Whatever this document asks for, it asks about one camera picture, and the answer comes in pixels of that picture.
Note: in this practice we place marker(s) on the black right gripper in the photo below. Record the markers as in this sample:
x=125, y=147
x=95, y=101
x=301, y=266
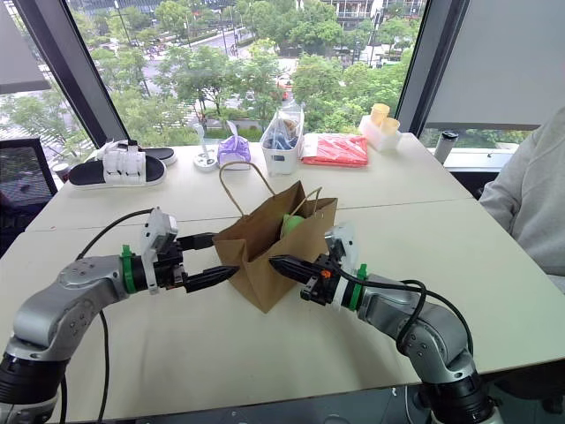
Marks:
x=324, y=282

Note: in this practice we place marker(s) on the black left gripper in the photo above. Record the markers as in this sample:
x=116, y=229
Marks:
x=170, y=267

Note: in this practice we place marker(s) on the brown paper bag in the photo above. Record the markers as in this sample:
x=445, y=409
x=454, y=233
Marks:
x=265, y=282

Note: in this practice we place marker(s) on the green plush toy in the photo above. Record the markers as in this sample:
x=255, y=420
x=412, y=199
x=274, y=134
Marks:
x=292, y=225

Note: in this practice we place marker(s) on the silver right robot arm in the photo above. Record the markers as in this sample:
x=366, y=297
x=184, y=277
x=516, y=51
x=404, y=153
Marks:
x=432, y=335

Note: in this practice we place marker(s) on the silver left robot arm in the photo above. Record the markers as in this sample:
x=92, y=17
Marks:
x=66, y=300

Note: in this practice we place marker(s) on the purple tissue pack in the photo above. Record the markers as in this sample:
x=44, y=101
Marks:
x=234, y=154

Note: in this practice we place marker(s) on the clear plastic bag of items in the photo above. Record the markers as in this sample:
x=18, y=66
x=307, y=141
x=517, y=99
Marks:
x=282, y=132

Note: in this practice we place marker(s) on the white stand with round base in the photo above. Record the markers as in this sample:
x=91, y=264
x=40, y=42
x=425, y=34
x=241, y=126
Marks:
x=205, y=161

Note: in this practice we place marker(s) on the white plastic storage bin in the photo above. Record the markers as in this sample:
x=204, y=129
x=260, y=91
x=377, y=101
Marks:
x=280, y=159

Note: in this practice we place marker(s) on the black and white slipper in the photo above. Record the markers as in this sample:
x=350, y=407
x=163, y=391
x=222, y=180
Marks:
x=163, y=154
x=119, y=170

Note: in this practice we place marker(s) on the red folded package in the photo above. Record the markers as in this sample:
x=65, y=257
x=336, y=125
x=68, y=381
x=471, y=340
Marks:
x=337, y=152

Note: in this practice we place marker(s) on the white plastic tray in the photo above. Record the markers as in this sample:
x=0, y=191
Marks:
x=379, y=141

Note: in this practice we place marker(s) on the small paper cup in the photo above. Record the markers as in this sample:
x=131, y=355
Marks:
x=61, y=173

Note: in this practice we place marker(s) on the yellow plastic cup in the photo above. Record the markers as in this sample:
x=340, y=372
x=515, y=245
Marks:
x=380, y=114
x=391, y=127

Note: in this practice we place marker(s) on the white tumbler with black lid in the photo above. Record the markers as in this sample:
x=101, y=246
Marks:
x=446, y=150

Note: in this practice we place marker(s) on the black mesh chair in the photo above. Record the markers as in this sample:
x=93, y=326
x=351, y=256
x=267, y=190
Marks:
x=22, y=176

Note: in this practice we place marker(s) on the person in grey sweater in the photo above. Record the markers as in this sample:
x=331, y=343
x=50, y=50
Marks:
x=529, y=199

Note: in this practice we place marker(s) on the grey roller blind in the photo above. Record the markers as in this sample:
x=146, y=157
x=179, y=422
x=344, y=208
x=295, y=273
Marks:
x=507, y=66
x=17, y=48

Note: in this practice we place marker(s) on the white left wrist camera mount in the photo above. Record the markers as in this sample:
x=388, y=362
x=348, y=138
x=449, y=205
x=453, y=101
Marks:
x=156, y=229

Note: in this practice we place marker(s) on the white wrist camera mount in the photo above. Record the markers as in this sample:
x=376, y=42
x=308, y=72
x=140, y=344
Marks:
x=346, y=238
x=156, y=229

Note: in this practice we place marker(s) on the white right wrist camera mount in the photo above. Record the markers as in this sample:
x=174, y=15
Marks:
x=346, y=238

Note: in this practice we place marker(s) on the dark window frame post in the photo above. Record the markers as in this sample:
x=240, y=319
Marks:
x=434, y=62
x=70, y=66

